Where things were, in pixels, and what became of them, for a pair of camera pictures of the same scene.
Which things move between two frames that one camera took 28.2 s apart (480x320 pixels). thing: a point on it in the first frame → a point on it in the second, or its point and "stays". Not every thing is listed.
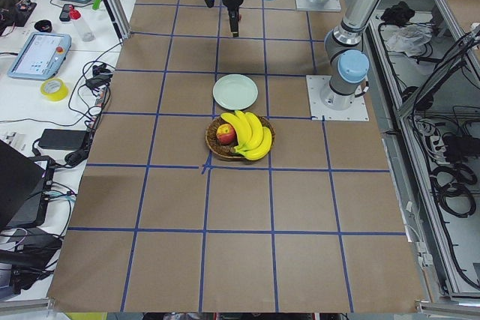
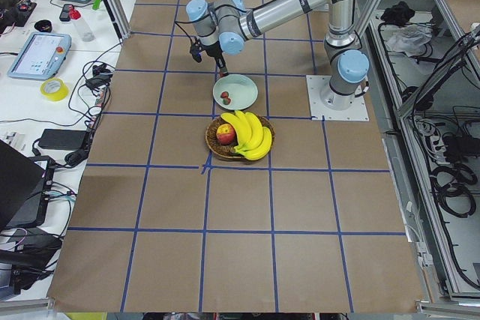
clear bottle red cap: x=86 y=34 stays
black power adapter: x=62 y=139 stays
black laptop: x=25 y=189 stays
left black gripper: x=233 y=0 → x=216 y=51
